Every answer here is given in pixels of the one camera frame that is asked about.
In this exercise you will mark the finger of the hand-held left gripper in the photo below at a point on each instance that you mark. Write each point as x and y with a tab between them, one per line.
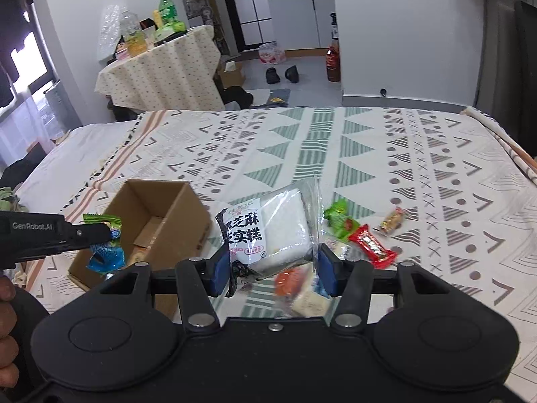
90	235
97	257

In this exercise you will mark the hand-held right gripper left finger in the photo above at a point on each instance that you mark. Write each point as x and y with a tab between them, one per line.
219	270

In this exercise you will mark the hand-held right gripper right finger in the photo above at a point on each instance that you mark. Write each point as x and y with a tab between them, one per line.
329	270

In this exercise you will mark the light green snack packet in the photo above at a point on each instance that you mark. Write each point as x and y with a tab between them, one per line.
100	219

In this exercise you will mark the white and blue snack packet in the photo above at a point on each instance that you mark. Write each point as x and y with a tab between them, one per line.
310	302

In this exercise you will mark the small orange snack packet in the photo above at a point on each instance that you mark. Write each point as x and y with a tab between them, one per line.
289	283

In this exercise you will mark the red candy packet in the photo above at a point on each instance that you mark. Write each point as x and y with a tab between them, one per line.
373	247

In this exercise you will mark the bright green candy packet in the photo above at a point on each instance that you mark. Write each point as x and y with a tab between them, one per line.
340	220

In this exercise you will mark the brown cardboard box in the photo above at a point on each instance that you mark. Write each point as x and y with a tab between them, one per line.
184	222

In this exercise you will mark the black and white cake packet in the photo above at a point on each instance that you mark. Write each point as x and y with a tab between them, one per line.
277	226

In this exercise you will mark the small brown candy packet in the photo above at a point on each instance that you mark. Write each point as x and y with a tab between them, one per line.
393	220

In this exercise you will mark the person's left hand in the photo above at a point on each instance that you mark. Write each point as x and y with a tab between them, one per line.
6	344

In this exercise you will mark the green cloth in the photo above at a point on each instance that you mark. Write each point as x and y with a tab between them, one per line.
8	197

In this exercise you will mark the white bed sheet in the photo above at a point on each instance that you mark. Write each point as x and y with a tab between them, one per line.
75	155

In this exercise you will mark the sheer curtain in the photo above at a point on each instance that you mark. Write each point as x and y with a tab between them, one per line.
37	126

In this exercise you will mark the dark clothing pile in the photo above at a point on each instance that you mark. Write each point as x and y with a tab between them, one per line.
123	111

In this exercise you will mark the round table with dotted cloth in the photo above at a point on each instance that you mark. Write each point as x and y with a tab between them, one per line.
159	75

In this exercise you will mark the black cloth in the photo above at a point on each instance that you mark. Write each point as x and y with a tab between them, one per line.
237	96

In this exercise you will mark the grey floor mat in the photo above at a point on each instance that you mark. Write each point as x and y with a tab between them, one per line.
264	100

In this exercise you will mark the window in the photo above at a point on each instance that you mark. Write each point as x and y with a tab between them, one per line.
29	56

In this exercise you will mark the pink toy box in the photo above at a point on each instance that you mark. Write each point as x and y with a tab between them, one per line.
121	52

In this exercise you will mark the small cardboard carton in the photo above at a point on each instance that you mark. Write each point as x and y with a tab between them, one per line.
233	76

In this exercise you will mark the clear bottle with yellow drink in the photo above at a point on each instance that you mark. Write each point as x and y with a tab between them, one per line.
135	40

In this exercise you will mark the red oil bottle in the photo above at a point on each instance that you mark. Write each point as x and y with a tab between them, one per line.
333	67

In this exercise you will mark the clear plastic bag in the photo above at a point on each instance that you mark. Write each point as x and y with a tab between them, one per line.
109	29

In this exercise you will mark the flat black device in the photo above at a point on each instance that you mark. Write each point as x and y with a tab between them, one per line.
170	42

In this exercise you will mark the green tissue pack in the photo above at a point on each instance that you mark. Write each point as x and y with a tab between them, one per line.
168	31

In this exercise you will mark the pink water bottle pack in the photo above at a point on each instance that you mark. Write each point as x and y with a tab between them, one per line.
270	54

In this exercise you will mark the small yellow bottle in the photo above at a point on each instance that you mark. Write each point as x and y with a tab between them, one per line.
157	20

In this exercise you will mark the dark hanging cloth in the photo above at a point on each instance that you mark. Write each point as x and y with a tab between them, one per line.
10	16

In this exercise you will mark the green soda bottle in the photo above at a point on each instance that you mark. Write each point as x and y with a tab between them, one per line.
168	10

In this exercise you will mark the dark spray bottle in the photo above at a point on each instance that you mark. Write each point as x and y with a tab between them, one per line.
334	29

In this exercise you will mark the small desk fan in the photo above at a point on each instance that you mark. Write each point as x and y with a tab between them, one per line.
204	12

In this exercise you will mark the white kitchen cabinet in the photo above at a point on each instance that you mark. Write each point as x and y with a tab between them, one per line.
293	21

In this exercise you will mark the black framed glass door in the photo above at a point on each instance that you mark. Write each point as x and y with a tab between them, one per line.
256	8

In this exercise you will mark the grey entrance door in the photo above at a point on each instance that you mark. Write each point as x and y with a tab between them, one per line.
501	50

